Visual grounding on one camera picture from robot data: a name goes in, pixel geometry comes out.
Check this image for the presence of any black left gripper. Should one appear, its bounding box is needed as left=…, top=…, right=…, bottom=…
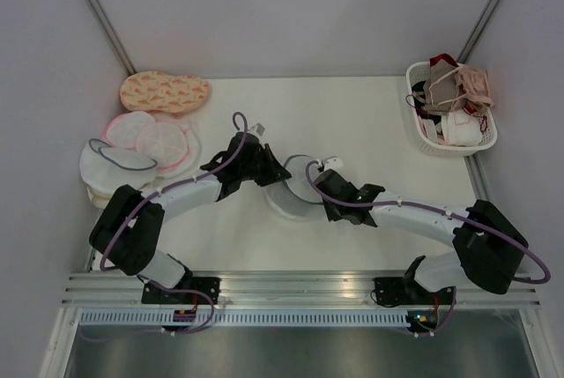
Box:
left=240, top=144, right=290, bottom=187

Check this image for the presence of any white mesh blue-trimmed laundry bag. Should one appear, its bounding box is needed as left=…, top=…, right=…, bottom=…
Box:
left=263, top=154, right=325, bottom=221

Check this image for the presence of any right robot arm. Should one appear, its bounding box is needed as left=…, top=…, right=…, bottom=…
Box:
left=313, top=169, right=529, bottom=303

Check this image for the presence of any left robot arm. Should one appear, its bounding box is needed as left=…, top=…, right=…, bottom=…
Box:
left=89, top=132, right=292, bottom=304

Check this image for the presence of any pink-trimmed white mesh laundry bag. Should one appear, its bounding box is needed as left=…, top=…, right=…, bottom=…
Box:
left=101, top=112, right=202, bottom=178

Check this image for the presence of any orange carrot print laundry bag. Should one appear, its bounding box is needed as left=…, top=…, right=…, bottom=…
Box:
left=119, top=70, right=212, bottom=115

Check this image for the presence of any beige cloth bag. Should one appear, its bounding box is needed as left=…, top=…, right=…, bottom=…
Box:
left=86, top=185, right=114, bottom=209

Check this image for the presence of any white plastic basket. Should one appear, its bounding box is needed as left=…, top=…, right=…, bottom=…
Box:
left=404, top=60, right=499, bottom=158

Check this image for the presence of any pile of bras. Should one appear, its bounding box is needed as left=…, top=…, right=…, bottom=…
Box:
left=405, top=52, right=495, bottom=146

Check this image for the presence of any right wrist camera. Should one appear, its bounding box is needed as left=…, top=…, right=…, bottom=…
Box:
left=316, top=156, right=344, bottom=172

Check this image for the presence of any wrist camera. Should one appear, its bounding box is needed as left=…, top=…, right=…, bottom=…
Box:
left=248, top=123, right=265, bottom=137
left=316, top=156, right=344, bottom=172

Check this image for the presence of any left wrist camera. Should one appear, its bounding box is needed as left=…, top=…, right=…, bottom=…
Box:
left=248, top=123, right=265, bottom=137

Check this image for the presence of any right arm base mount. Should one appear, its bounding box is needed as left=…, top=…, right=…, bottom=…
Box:
left=371, top=277, right=434, bottom=308

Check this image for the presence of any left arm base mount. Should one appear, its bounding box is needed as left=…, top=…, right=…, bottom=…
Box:
left=141, top=277, right=220, bottom=306

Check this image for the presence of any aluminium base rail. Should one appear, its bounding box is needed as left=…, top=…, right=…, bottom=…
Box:
left=61, top=271, right=540, bottom=310

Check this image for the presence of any right aluminium corner post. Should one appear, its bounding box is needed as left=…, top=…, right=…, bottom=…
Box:
left=457, top=0, right=502, bottom=63

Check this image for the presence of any aluminium corner post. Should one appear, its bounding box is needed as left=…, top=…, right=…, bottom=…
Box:
left=457, top=0, right=502, bottom=63
left=84, top=0, right=137, bottom=75

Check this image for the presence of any white slotted cable duct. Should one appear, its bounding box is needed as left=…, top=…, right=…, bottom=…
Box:
left=79, top=308, right=409, bottom=328

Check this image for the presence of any left aluminium corner post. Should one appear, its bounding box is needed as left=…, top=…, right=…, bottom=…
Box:
left=84, top=0, right=137, bottom=75

